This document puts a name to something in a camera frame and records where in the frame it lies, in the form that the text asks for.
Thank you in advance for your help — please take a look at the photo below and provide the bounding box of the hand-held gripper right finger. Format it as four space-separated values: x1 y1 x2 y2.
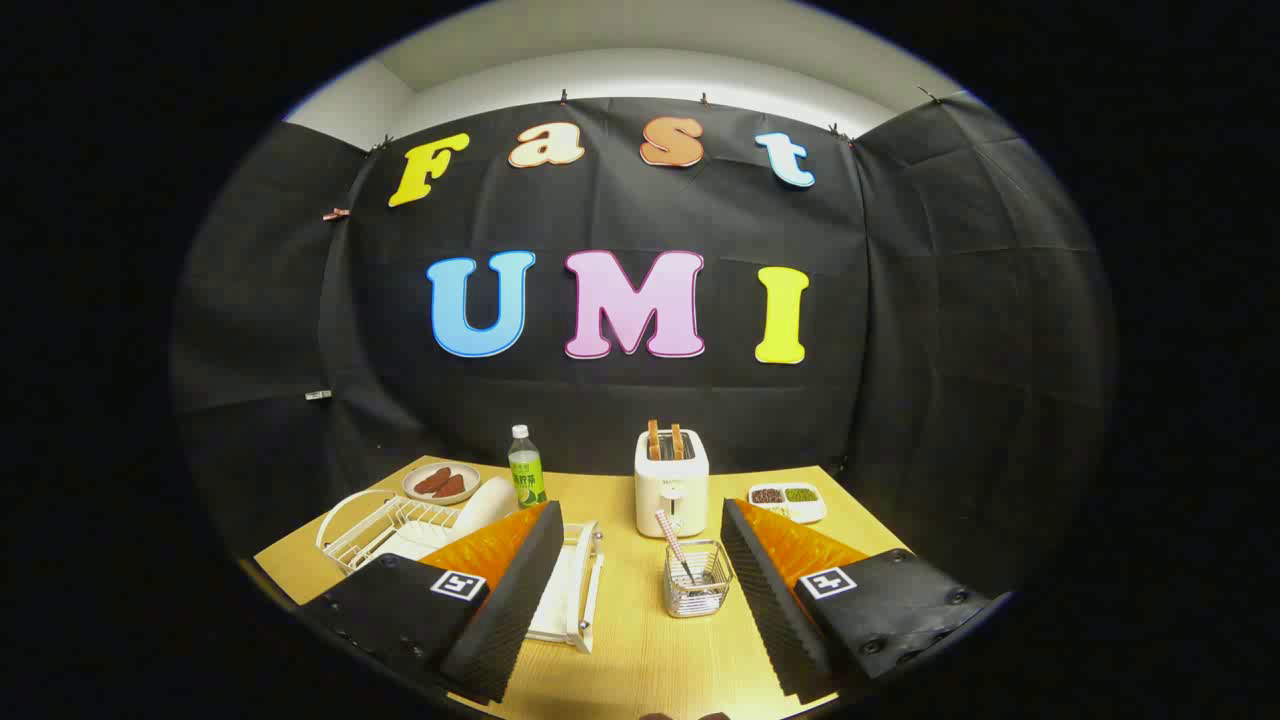
720 498 991 706

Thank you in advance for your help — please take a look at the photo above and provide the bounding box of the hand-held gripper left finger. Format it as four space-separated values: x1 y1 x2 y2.
298 500 566 706

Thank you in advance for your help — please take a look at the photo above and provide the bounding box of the white wire dish rack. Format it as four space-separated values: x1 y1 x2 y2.
316 488 606 654

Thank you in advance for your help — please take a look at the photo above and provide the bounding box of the silver wire basket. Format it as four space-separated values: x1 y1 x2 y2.
662 540 734 619

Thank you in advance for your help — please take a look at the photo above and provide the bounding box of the white plate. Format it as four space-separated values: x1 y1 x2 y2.
450 476 521 546

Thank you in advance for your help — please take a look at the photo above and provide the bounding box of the spoon with checkered handle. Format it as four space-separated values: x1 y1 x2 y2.
654 509 706 591

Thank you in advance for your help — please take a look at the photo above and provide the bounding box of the small beige dish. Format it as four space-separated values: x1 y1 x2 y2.
402 462 482 506

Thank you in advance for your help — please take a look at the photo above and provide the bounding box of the white divided tray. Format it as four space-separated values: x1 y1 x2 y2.
748 483 828 525

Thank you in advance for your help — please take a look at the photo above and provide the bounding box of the green tea bottle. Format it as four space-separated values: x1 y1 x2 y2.
508 425 548 509

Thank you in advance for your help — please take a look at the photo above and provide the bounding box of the white toaster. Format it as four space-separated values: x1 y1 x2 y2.
634 430 711 538

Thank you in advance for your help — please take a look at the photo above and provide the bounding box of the black backdrop cloth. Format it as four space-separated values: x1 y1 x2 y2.
170 92 1116 601

